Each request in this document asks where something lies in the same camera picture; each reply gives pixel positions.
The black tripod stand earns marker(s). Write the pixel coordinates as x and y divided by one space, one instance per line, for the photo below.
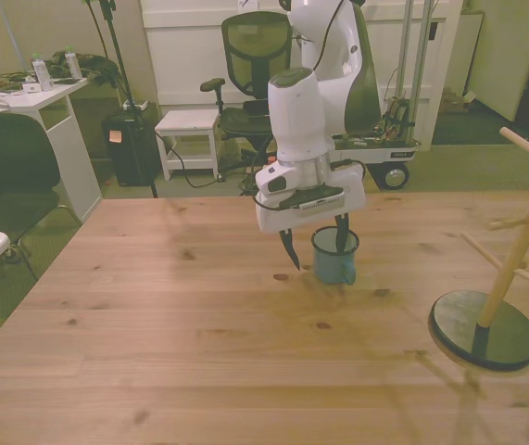
118 60

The wooden mug tree black base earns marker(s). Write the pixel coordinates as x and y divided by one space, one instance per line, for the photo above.
454 320

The blue enamel mug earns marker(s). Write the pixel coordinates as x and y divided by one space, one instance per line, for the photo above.
331 269

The black padded chair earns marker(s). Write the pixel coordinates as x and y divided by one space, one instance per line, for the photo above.
14 157

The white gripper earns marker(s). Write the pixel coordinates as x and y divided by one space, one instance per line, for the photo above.
319 221

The grey flat wrist camera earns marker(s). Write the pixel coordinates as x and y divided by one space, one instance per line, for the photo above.
315 202

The cardboard box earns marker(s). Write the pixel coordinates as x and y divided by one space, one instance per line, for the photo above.
454 104

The small white box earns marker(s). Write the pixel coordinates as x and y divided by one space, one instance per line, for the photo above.
31 87

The orange sticky note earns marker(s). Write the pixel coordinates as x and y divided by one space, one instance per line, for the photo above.
116 136

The yellow emergency stop button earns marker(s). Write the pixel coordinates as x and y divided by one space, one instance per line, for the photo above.
271 160

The black computer tower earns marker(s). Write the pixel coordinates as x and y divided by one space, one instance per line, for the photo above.
129 157

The camouflage cloth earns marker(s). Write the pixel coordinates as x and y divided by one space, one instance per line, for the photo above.
92 65

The white wheeled cart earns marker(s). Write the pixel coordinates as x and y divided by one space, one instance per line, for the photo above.
384 155

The aluminium profile post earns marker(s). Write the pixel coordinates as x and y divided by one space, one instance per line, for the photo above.
405 46
424 46

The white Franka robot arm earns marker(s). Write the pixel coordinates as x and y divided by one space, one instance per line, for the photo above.
296 116

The white low stool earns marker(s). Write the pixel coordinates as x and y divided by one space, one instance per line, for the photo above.
187 120

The white desk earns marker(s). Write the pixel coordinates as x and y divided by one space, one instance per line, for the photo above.
51 95

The black mesh office chair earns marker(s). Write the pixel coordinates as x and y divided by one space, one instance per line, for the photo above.
250 51

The clear plastic bottle green cap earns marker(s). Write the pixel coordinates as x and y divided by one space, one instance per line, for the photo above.
73 67
41 74

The white panelled partition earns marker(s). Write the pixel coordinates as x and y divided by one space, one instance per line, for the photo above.
185 55

